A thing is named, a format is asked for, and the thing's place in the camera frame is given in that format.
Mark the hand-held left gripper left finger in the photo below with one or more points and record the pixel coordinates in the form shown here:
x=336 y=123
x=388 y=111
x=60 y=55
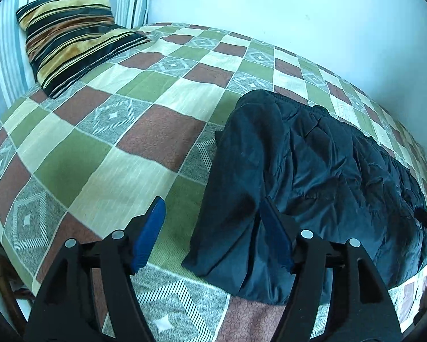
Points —
x=147 y=237

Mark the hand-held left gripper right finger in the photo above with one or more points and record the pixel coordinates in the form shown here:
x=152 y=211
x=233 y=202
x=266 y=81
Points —
x=277 y=237

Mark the dark navy jacket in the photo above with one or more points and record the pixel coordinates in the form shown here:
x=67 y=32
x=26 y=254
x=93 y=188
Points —
x=306 y=167

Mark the checkered bedspread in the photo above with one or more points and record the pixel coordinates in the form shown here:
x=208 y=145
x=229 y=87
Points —
x=110 y=131

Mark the brown wooden chair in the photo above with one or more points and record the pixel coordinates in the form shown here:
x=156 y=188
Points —
x=7 y=292

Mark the yellow black striped pillow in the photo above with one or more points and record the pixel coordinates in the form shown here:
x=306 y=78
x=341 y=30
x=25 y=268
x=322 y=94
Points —
x=71 y=39

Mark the blue striped cloth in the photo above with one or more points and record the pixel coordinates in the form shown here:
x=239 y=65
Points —
x=7 y=42

